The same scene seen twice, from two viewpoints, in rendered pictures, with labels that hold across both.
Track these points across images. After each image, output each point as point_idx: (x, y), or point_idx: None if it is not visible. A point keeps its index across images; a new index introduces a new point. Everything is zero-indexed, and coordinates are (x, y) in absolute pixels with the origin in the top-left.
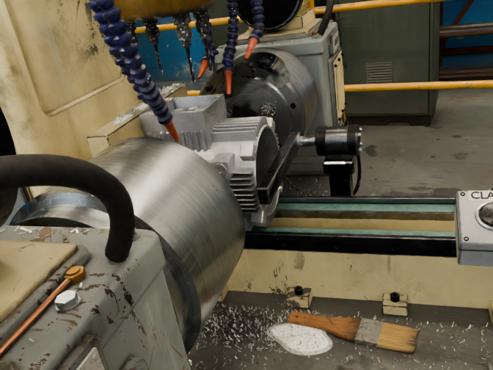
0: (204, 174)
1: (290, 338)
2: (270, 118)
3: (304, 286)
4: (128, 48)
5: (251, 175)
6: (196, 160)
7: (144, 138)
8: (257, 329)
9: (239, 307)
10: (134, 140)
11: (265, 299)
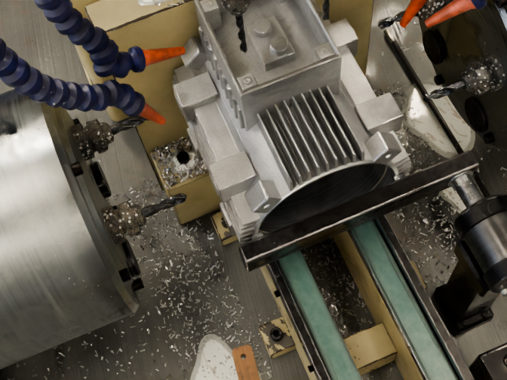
0: (66, 260)
1: (208, 371)
2: (384, 148)
3: (291, 335)
4: (5, 80)
5: (249, 224)
6: (73, 235)
7: (47, 148)
8: (202, 322)
9: (225, 273)
10: (35, 142)
11: (256, 294)
